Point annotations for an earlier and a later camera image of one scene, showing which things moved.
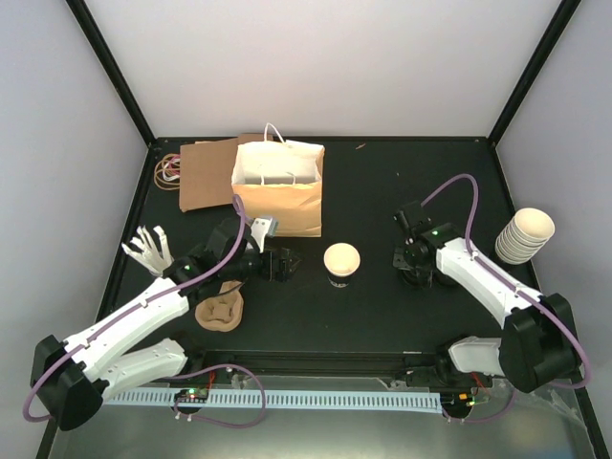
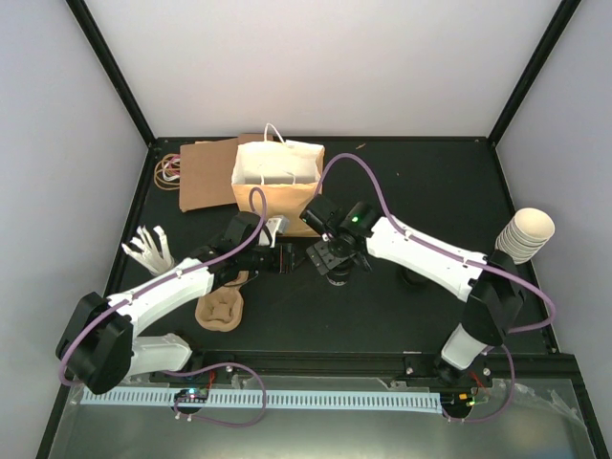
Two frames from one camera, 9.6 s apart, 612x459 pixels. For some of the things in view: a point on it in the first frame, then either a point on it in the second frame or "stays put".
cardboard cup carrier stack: (222, 312) stays put
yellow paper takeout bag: (280, 178) stays put
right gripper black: (398, 258) to (324, 259)
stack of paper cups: (525, 235) stays put
